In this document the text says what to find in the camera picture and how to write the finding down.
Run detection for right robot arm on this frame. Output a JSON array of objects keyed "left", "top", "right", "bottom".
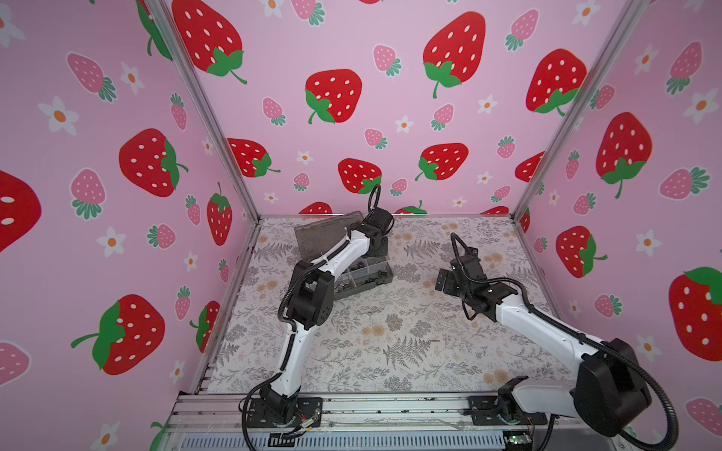
[{"left": 435, "top": 233, "right": 680, "bottom": 450}]

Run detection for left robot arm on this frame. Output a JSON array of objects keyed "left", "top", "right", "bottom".
[{"left": 248, "top": 186, "right": 394, "bottom": 425}]

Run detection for clear plastic organizer box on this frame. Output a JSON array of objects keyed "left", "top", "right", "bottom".
[{"left": 293, "top": 210, "right": 395, "bottom": 301}]

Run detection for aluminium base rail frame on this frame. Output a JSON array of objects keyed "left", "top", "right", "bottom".
[{"left": 152, "top": 392, "right": 631, "bottom": 450}]

